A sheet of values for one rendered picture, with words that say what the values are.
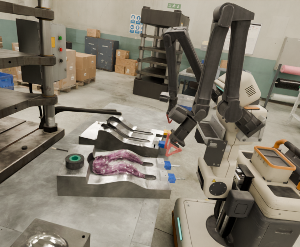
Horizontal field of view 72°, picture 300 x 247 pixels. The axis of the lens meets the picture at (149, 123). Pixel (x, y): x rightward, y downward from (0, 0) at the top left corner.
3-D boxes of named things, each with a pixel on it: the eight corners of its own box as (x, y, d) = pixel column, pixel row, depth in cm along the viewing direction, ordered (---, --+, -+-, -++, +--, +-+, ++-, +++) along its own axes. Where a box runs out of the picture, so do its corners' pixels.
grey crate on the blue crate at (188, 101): (202, 105, 463) (204, 98, 457) (200, 110, 427) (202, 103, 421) (176, 99, 479) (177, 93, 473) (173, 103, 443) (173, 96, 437)
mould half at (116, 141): (161, 142, 147) (165, 125, 142) (155, 161, 123) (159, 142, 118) (96, 128, 153) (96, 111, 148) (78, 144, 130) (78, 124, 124)
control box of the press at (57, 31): (72, 183, 210) (69, 25, 153) (53, 205, 182) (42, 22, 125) (52, 178, 213) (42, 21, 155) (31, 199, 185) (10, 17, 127)
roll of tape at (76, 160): (85, 160, 97) (85, 154, 96) (82, 170, 90) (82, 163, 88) (68, 159, 96) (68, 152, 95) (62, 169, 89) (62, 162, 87)
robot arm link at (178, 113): (208, 113, 86) (203, 106, 94) (186, 98, 83) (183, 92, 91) (190, 134, 89) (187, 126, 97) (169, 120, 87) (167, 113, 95)
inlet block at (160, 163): (177, 167, 116) (179, 159, 114) (180, 172, 112) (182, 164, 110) (155, 166, 114) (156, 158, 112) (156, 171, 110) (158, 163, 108)
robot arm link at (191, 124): (200, 123, 89) (197, 118, 95) (187, 114, 88) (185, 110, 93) (190, 135, 92) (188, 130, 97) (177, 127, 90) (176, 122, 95)
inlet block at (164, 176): (182, 180, 107) (185, 171, 104) (185, 186, 102) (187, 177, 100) (158, 179, 105) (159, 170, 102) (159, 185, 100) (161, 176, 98)
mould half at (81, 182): (161, 165, 120) (164, 149, 116) (169, 199, 97) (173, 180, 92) (71, 161, 113) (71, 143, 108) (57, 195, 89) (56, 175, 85)
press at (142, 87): (178, 90, 657) (192, 18, 576) (165, 101, 521) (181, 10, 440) (150, 84, 681) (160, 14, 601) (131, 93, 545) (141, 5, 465)
